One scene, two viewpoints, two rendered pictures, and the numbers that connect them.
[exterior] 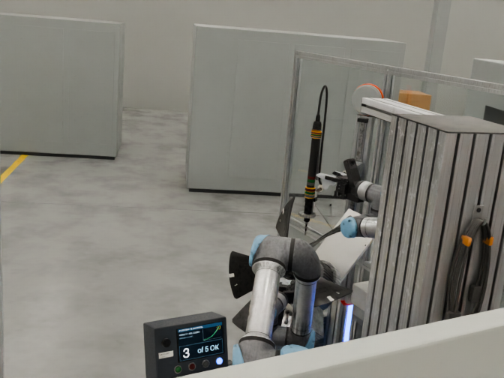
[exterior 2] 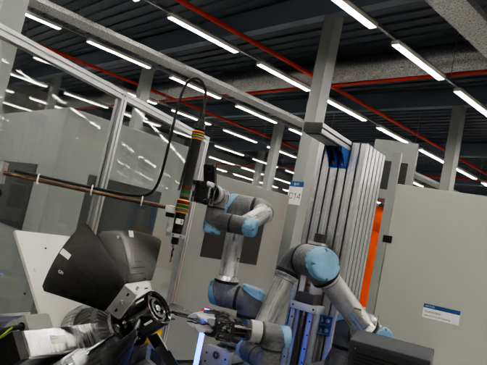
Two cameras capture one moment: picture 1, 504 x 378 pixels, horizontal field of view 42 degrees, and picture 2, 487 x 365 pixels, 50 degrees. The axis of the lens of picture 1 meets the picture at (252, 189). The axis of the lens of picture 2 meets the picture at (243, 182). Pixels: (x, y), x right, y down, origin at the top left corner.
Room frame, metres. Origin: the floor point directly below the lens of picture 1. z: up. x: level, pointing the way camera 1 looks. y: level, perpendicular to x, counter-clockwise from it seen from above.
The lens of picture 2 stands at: (3.50, 1.31, 1.49)
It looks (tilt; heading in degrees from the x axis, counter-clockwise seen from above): 6 degrees up; 236
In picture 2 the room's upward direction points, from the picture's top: 12 degrees clockwise
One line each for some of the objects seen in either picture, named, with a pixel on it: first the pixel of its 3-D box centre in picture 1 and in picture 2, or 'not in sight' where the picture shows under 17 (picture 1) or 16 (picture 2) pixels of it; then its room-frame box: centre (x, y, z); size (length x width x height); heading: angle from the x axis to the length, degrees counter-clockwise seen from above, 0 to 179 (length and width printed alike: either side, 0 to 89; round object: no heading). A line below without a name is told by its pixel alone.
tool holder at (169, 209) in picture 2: (309, 204); (175, 221); (2.67, -0.25, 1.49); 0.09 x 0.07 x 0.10; 155
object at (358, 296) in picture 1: (370, 294); not in sight; (3.12, -0.65, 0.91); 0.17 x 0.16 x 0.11; 120
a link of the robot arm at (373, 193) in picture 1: (382, 197); (218, 196); (2.37, -0.49, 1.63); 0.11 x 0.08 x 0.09; 40
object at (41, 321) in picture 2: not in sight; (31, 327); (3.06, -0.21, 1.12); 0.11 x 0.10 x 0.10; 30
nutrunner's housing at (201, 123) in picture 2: (312, 169); (188, 177); (2.66, -0.24, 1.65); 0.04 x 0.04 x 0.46
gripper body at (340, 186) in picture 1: (351, 187); (206, 193); (2.50, -0.39, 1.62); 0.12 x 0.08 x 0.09; 40
